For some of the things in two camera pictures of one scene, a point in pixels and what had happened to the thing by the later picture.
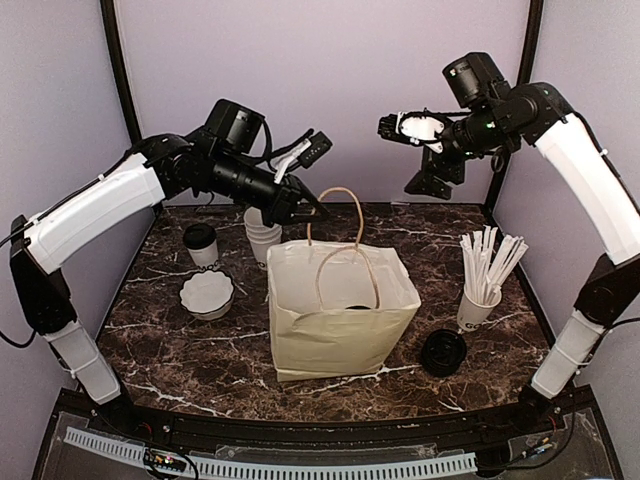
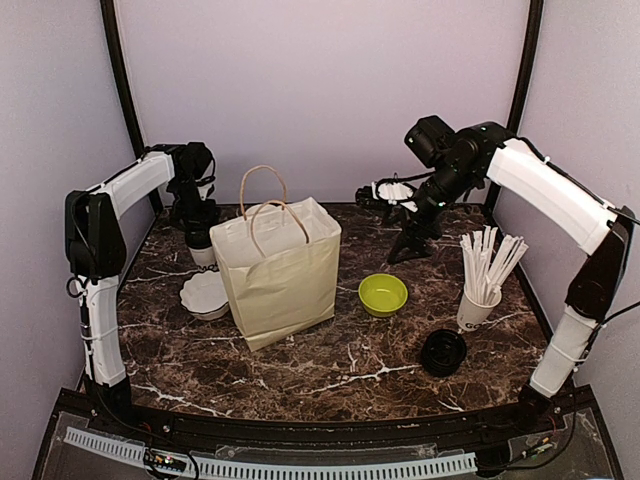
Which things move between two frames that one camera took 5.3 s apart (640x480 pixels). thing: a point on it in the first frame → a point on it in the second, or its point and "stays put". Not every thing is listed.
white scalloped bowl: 207,294 stays put
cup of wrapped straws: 485,273 stays put
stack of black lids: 443,353 stays put
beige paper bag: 337,309 → 280,266
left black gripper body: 227,177 → 188,206
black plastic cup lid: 199,236 stays put
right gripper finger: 427,170 → 422,249
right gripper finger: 426,184 → 404,242
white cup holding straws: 472,315 stays put
